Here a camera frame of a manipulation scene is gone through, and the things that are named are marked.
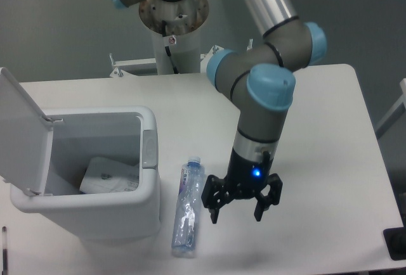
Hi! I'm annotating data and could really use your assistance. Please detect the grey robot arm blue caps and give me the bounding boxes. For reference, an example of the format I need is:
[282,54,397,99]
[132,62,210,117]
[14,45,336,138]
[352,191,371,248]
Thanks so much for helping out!
[112,0,327,222]

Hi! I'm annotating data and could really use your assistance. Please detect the white trash can open lid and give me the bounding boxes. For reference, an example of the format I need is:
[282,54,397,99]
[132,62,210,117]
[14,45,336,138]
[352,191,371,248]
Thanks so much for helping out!
[1,68,160,240]

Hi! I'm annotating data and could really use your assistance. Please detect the white plastic wrapper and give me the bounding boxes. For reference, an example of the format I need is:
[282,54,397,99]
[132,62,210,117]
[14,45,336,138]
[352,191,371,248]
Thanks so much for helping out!
[79,157,140,194]

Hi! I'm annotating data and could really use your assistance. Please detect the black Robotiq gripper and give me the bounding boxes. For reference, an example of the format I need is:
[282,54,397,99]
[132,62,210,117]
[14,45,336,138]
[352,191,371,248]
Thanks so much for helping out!
[201,149,283,224]

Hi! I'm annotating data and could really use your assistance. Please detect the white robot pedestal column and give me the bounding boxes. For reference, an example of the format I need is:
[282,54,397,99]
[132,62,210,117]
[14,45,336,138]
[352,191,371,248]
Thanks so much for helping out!
[139,0,209,75]

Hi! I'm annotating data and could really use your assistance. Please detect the black device at table corner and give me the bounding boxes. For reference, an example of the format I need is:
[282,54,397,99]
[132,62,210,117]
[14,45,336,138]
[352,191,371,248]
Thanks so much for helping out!
[383,227,405,261]

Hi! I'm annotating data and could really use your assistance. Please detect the clear crushed plastic water bottle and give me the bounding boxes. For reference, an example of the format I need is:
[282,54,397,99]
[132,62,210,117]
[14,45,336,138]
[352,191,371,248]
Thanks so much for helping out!
[171,156,206,258]

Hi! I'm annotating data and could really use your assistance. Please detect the white middle pedestal bracket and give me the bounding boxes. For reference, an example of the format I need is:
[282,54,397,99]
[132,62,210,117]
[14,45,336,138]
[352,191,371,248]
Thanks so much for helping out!
[200,45,224,74]

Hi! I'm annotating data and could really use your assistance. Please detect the slotted strip at left edge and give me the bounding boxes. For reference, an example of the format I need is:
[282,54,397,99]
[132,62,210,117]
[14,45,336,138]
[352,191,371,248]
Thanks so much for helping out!
[1,226,8,274]

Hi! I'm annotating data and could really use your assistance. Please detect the white pedestal bracket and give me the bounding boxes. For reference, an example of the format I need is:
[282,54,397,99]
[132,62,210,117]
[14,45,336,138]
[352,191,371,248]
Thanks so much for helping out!
[200,45,224,74]
[246,39,253,51]
[109,53,157,78]

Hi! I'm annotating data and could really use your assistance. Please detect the white right pedestal bracket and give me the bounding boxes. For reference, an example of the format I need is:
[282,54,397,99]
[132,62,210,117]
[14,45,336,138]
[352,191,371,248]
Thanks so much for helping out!
[246,39,253,51]

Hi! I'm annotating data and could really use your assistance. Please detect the white left pedestal bracket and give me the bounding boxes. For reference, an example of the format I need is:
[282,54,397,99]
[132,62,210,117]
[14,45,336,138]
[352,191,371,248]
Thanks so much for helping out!
[109,53,157,78]

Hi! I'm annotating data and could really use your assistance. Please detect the black cable on pedestal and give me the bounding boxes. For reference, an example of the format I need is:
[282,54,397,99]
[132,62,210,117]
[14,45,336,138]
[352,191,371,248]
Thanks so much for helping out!
[161,20,180,75]

